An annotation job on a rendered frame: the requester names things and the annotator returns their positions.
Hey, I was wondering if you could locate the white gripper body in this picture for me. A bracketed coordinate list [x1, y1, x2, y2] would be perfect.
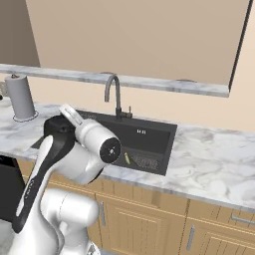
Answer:
[58, 103, 85, 127]

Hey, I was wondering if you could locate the black sink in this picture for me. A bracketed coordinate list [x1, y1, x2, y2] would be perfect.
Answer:
[31, 109, 178, 176]

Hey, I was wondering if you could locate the wooden panel under sink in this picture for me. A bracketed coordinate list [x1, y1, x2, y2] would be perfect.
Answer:
[19, 158, 189, 216]

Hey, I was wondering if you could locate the wooden base cabinet door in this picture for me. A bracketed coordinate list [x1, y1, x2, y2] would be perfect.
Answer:
[178, 217, 255, 255]
[95, 193, 189, 255]

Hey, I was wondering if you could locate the dark grey tap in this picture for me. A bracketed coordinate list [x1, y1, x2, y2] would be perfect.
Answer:
[104, 74, 134, 122]

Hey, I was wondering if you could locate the grey paper towel roll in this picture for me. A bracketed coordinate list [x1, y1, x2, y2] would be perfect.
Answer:
[4, 74, 40, 123]

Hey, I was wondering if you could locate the marble ledge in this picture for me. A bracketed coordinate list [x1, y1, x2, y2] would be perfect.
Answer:
[0, 63, 231, 99]

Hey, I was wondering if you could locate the wooden drawer front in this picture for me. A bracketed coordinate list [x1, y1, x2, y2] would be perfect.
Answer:
[186, 198, 255, 231]

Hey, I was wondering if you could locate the beige wall cabinet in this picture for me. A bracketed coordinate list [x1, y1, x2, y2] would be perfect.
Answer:
[25, 0, 255, 98]

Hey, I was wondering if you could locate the grey base cabinet door handle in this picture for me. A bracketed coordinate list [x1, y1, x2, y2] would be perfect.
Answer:
[100, 200, 107, 228]
[186, 225, 196, 252]

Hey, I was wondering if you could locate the grey drawer handle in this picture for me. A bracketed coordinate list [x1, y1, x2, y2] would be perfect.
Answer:
[230, 213, 255, 226]

